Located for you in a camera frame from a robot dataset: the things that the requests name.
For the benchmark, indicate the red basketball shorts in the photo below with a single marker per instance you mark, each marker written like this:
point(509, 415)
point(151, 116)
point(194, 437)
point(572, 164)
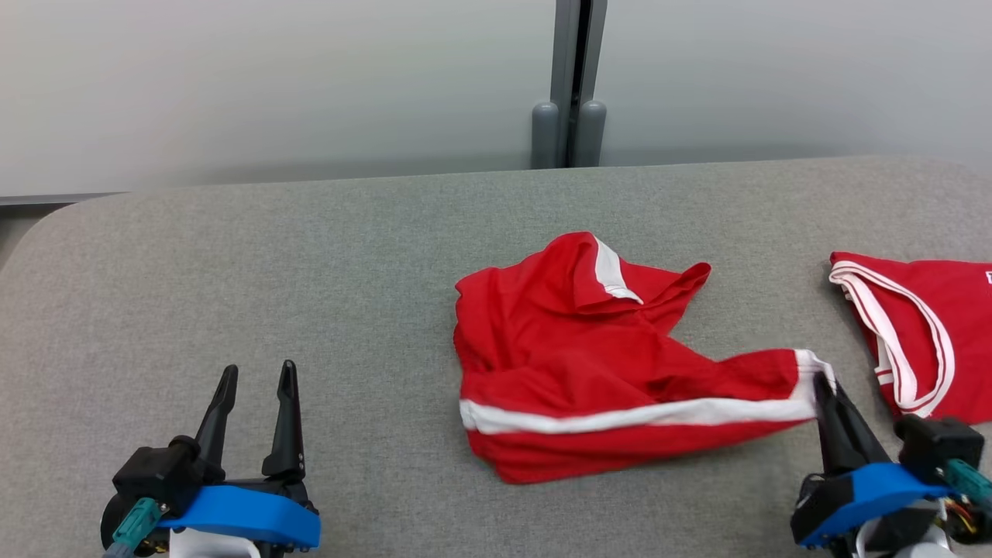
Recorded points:
point(589, 372)

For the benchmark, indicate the teal camera connector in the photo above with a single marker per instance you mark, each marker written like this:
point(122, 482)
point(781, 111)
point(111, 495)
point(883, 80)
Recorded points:
point(969, 480)
point(136, 523)

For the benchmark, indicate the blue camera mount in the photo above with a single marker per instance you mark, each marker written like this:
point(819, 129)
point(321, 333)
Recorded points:
point(248, 515)
point(876, 496)

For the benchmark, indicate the teal right camera connector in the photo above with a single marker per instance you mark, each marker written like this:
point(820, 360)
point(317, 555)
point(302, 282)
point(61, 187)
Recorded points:
point(969, 480)

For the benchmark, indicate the grey vertical wall frame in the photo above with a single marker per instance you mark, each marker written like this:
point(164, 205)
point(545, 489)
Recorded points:
point(577, 54)

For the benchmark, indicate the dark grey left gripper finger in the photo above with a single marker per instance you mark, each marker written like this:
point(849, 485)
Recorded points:
point(217, 418)
point(287, 426)

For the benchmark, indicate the teal left camera connector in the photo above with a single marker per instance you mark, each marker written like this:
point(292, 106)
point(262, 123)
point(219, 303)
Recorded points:
point(136, 523)

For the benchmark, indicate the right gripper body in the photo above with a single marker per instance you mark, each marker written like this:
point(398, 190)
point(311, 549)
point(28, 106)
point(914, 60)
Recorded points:
point(891, 535)

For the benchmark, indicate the grey round post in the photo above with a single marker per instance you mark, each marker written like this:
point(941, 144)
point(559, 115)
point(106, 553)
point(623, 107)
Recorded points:
point(545, 136)
point(590, 133)

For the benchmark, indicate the grey wall skirting strip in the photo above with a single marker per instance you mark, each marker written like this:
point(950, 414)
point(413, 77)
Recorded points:
point(54, 198)

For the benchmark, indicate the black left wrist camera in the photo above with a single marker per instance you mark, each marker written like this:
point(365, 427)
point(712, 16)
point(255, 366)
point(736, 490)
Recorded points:
point(167, 473)

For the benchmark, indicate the red white basketball jersey shirt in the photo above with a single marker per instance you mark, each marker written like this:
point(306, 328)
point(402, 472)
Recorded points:
point(938, 341)

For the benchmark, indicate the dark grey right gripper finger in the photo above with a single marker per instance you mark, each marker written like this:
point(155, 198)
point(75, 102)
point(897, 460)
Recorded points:
point(860, 442)
point(828, 426)

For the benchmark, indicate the blue right camera mount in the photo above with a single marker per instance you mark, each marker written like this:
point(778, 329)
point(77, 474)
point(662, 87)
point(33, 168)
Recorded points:
point(876, 496)

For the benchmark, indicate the blue left camera mount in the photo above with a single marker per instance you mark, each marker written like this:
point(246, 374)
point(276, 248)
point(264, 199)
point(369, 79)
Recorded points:
point(248, 515)

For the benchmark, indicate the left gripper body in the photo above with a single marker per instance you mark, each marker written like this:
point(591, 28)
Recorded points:
point(232, 550)

